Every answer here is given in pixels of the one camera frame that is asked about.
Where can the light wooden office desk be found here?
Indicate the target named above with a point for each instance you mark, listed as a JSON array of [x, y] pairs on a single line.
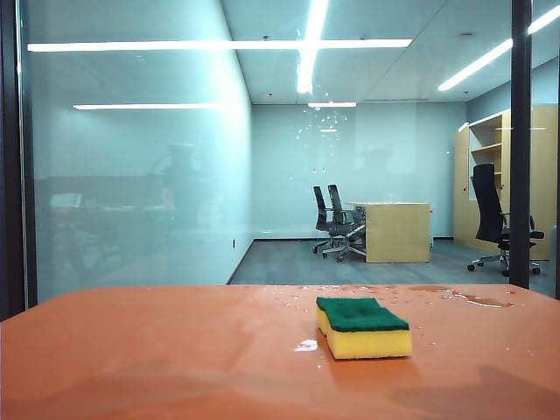
[[396, 234]]

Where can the dark glass wall edge frame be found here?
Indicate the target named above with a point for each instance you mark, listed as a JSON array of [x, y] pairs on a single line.
[[11, 175]]

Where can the short ceiling light strip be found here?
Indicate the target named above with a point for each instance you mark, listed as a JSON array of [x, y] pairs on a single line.
[[332, 104]]

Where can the black high-back office chair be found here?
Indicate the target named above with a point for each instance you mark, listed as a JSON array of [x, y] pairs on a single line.
[[487, 205]]

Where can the black mesh office chair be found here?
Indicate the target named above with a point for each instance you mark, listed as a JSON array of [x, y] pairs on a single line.
[[321, 214], [339, 219]]

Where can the black vertical frame post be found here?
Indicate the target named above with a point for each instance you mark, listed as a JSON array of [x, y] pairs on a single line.
[[520, 131]]

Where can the clear glass wall pane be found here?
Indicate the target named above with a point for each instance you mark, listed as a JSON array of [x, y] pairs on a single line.
[[131, 175]]

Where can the long ceiling light strip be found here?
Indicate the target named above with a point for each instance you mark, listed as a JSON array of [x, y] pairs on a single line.
[[474, 65], [544, 18], [311, 44]]

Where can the yellow sponge with green scourer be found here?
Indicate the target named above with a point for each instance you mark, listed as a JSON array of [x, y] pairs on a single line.
[[363, 315]]

